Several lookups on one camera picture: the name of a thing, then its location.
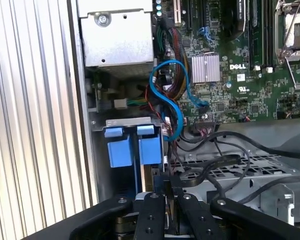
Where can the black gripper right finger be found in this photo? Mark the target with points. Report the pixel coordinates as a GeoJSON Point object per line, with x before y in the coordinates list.
{"type": "Point", "coordinates": [195, 217]}

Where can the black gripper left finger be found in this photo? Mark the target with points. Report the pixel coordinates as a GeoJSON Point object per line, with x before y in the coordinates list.
{"type": "Point", "coordinates": [150, 215]}

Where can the hard disk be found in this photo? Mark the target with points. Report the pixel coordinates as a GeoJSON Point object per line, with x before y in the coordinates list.
{"type": "Point", "coordinates": [150, 150]}

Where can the empty blue disk carrier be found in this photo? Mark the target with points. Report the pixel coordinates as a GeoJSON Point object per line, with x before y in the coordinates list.
{"type": "Point", "coordinates": [120, 152]}

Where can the metal disk bay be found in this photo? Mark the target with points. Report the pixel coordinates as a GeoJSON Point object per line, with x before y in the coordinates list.
{"type": "Point", "coordinates": [130, 121]}

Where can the black RAM slot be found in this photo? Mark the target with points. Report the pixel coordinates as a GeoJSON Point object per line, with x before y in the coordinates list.
{"type": "Point", "coordinates": [258, 32]}
{"type": "Point", "coordinates": [268, 32]}

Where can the black expansion slot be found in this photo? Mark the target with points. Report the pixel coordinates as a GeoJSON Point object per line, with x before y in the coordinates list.
{"type": "Point", "coordinates": [190, 15]}

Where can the white expansion slot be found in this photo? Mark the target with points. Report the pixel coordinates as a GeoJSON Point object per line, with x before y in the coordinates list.
{"type": "Point", "coordinates": [177, 12]}

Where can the green motherboard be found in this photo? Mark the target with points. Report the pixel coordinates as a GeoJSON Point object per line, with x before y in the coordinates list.
{"type": "Point", "coordinates": [252, 100]}

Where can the black PC case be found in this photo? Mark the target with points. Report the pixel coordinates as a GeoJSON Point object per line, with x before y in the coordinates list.
{"type": "Point", "coordinates": [76, 100]}

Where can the silver chipset heatsink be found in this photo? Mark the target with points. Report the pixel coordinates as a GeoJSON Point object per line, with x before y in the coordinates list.
{"type": "Point", "coordinates": [205, 68]}

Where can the silver power supply box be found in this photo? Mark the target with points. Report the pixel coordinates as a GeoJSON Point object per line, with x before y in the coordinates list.
{"type": "Point", "coordinates": [115, 37]}

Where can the CPU socket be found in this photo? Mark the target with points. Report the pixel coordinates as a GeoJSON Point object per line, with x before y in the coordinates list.
{"type": "Point", "coordinates": [297, 30]}

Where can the metal locking lever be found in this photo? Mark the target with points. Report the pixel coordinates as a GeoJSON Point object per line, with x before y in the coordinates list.
{"type": "Point", "coordinates": [291, 25]}

